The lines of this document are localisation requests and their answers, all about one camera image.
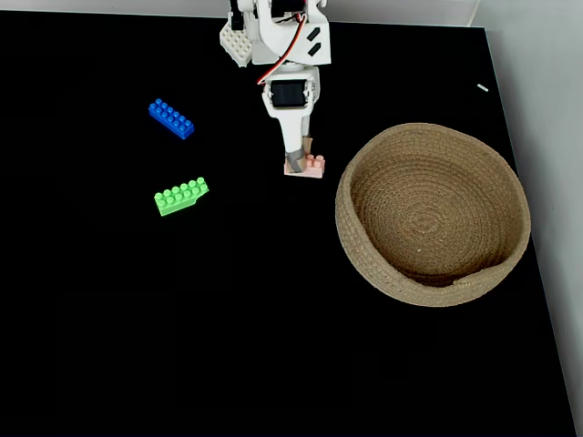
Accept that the green lego block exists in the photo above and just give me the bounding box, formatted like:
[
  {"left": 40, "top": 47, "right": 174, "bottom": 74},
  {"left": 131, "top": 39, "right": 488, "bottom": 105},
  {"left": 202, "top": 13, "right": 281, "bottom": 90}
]
[{"left": 153, "top": 176, "right": 210, "bottom": 218}]

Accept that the red servo cable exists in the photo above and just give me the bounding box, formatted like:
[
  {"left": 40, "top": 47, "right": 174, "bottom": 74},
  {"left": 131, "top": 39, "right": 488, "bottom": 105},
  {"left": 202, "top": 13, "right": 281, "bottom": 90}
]
[{"left": 255, "top": 12, "right": 308, "bottom": 87}]

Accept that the pink lego block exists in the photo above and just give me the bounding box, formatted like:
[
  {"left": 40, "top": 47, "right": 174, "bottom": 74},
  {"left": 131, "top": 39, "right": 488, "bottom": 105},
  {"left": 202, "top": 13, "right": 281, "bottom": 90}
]
[{"left": 282, "top": 153, "right": 327, "bottom": 179}]

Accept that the woven rope basket tray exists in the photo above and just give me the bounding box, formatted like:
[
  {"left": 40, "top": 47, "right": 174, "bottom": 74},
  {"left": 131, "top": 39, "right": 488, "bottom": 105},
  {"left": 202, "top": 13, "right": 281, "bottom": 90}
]
[{"left": 334, "top": 121, "right": 533, "bottom": 309}]

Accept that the blue lego block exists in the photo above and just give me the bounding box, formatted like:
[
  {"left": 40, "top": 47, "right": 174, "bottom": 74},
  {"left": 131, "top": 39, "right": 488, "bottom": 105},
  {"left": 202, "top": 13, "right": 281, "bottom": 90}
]
[{"left": 148, "top": 97, "right": 196, "bottom": 140}]

